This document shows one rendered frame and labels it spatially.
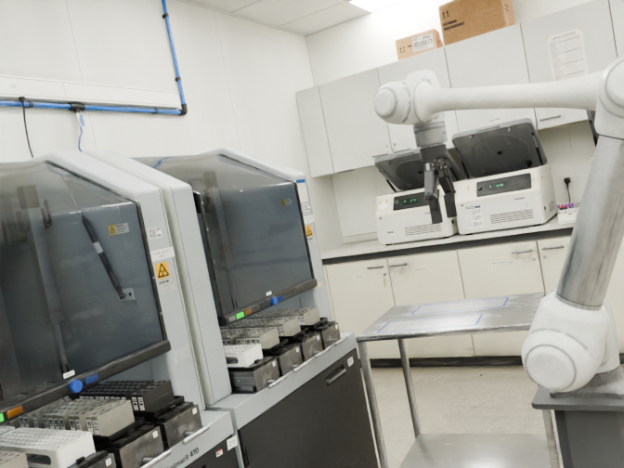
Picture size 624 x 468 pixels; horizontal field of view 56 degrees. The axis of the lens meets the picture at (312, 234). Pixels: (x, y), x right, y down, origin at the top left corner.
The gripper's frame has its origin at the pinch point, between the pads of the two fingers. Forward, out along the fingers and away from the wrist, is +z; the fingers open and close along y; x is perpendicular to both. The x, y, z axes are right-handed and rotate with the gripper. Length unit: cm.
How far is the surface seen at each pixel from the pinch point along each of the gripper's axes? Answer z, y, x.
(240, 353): 34, -15, 71
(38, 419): 34, -71, 98
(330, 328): 40, 35, 66
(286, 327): 34, 17, 74
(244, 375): 41, -17, 70
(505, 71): -72, 248, 25
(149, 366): 29, -43, 84
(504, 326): 38.1, 19.2, -6.5
